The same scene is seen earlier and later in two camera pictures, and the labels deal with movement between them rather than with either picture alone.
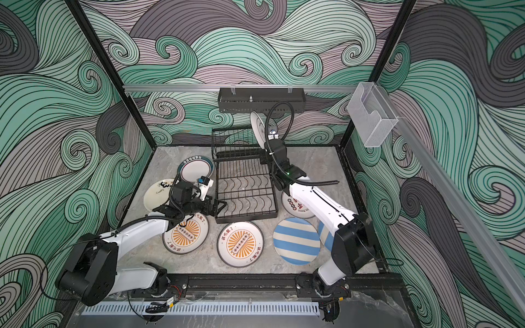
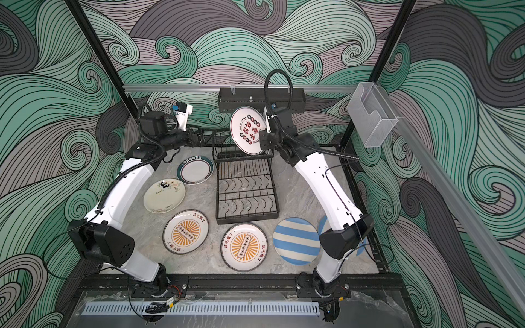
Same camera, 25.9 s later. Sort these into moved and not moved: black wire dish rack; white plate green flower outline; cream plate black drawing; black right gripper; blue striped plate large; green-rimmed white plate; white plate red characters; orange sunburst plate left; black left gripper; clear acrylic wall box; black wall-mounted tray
Moved: black left gripper; black right gripper; white plate red characters; white plate green flower outline
Not moved: orange sunburst plate left; green-rimmed white plate; blue striped plate large; black wall-mounted tray; clear acrylic wall box; black wire dish rack; cream plate black drawing
